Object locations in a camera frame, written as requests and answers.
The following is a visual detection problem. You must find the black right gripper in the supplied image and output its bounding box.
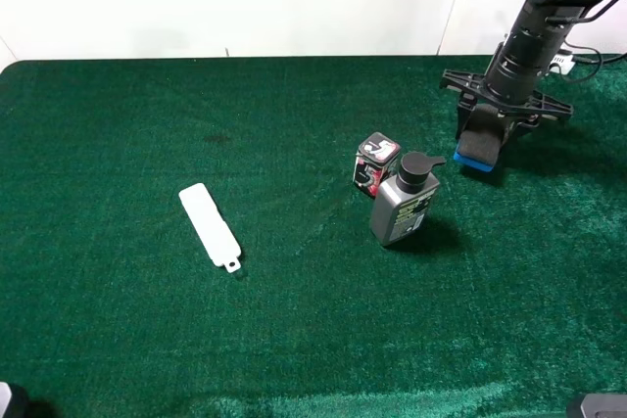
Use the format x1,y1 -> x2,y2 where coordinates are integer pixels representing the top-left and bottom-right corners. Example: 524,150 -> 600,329
440,70 -> 573,160

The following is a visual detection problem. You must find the black blue felt eraser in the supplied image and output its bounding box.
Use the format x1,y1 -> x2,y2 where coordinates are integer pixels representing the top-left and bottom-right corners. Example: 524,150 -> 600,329
454,104 -> 505,172

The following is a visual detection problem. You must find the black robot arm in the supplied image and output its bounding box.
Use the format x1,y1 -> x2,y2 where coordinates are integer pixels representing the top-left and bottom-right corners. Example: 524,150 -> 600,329
440,0 -> 603,172

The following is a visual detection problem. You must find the dark object bottom right corner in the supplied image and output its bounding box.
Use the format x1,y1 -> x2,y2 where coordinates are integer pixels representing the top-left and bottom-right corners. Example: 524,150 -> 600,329
566,393 -> 627,418

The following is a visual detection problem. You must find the white power strip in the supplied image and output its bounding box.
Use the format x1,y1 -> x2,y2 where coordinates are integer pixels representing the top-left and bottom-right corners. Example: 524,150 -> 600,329
548,49 -> 574,75

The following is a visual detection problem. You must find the small black red printed box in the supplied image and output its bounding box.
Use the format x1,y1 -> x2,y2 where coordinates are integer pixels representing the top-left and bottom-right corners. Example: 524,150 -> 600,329
353,131 -> 401,198

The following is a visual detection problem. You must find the grey pump bottle black cap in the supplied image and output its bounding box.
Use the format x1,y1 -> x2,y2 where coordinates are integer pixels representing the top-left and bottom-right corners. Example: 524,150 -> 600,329
369,152 -> 446,247

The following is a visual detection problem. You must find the green velvet table cloth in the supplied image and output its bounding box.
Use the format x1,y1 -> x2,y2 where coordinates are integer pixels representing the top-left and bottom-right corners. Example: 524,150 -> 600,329
1,57 -> 626,417

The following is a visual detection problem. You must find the black cable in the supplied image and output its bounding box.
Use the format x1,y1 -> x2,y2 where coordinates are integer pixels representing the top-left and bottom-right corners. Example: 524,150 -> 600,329
562,0 -> 627,81

